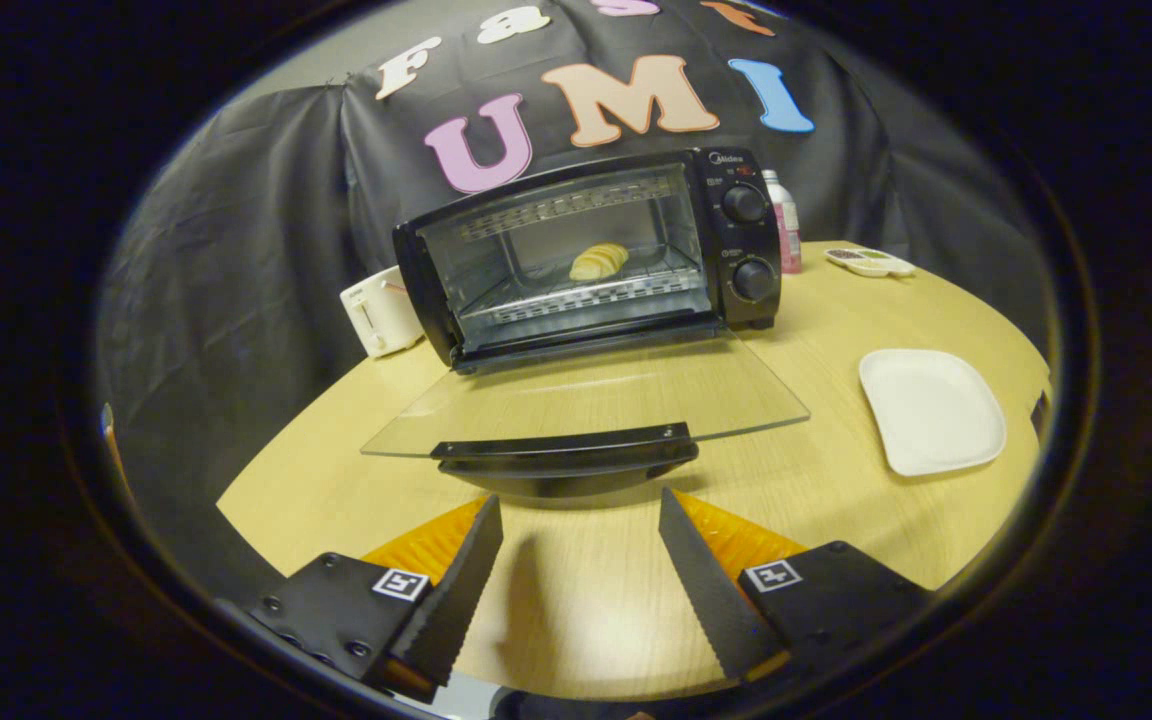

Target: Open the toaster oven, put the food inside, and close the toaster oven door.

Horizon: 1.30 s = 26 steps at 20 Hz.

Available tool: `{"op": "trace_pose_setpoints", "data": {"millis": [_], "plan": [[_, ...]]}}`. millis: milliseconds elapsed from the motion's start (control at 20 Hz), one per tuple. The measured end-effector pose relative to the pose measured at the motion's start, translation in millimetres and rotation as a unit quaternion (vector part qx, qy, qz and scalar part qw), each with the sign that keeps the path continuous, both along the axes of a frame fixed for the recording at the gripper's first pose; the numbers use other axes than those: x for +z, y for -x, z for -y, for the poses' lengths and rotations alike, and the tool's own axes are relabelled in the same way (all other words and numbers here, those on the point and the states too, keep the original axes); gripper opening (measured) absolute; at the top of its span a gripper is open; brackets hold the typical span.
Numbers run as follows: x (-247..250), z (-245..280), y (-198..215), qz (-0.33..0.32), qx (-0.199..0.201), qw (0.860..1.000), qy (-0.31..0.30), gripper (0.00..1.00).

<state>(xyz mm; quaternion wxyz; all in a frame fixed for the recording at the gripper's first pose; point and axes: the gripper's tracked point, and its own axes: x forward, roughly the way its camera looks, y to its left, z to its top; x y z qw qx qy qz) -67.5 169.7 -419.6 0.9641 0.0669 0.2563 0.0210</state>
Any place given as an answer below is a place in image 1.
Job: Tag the white divided sauce dish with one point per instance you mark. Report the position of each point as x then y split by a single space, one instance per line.
881 265

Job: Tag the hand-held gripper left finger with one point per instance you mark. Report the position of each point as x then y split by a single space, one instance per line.
456 590

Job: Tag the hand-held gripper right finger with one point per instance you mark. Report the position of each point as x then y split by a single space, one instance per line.
701 590

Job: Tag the pink spray can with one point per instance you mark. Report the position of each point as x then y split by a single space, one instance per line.
788 225

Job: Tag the white pop-up toaster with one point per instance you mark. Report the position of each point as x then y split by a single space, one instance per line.
381 310

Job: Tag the white square plate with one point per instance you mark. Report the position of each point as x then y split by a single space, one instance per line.
931 410

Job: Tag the black toaster oven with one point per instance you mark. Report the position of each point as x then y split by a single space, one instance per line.
751 230

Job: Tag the yellow bread roll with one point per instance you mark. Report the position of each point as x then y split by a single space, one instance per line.
598 262

